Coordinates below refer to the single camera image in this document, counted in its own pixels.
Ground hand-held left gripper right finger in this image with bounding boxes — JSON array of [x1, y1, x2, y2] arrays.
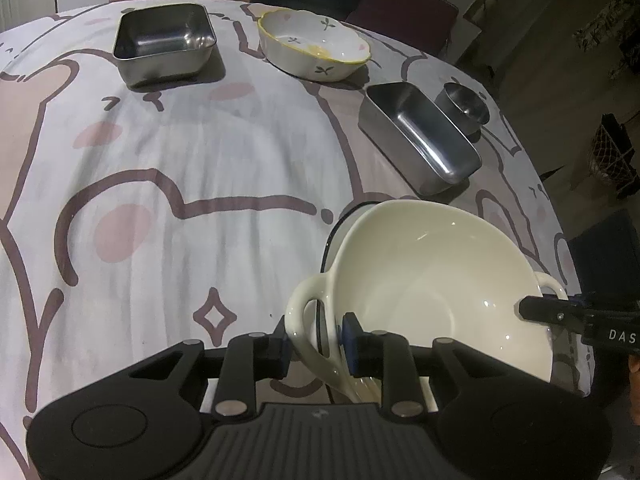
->
[[340, 311, 501, 418]]

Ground small round steel bowl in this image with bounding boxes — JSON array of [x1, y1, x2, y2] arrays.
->
[[434, 82, 492, 135]]

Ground square steel container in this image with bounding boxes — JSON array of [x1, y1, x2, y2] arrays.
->
[[112, 3, 219, 88]]

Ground white floral bowl yellow rim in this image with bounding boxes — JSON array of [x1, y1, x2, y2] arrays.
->
[[257, 9, 372, 81]]

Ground dark hanging clothes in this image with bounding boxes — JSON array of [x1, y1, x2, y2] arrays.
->
[[572, 0, 640, 81]]

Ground cream two-handled bowl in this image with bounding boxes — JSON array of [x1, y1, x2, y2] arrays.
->
[[284, 200, 568, 403]]

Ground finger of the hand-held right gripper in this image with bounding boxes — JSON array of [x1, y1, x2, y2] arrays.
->
[[518, 294, 587, 335]]

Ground maroon chair back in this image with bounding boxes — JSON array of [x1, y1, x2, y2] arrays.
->
[[345, 0, 460, 58]]

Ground bear-print tablecloth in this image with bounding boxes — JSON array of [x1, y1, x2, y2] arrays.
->
[[0, 0, 596, 480]]

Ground rectangular steel container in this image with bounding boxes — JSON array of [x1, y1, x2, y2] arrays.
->
[[358, 81, 483, 197]]

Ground net basket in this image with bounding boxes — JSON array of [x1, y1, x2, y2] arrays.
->
[[590, 112, 640, 196]]

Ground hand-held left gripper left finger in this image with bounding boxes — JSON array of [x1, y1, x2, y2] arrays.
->
[[127, 316, 292, 420]]

